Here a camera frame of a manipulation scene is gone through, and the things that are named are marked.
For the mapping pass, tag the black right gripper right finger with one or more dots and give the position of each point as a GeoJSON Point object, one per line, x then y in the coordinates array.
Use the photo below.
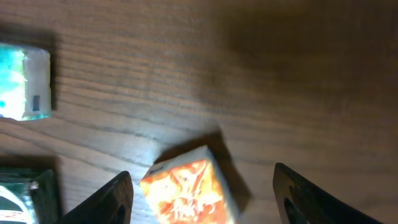
{"type": "Point", "coordinates": [301, 201]}

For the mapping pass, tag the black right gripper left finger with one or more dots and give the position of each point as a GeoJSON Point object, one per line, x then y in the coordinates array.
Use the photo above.
{"type": "Point", "coordinates": [111, 204]}

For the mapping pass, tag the orange tissue pack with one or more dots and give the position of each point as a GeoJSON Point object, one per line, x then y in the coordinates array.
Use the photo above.
{"type": "Point", "coordinates": [189, 189]}

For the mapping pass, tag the dark green ointment box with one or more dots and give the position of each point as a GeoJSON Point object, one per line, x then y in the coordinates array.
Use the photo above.
{"type": "Point", "coordinates": [29, 196]}

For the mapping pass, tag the teal tissue pack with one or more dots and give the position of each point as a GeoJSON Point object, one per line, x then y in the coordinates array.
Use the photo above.
{"type": "Point", "coordinates": [25, 83]}

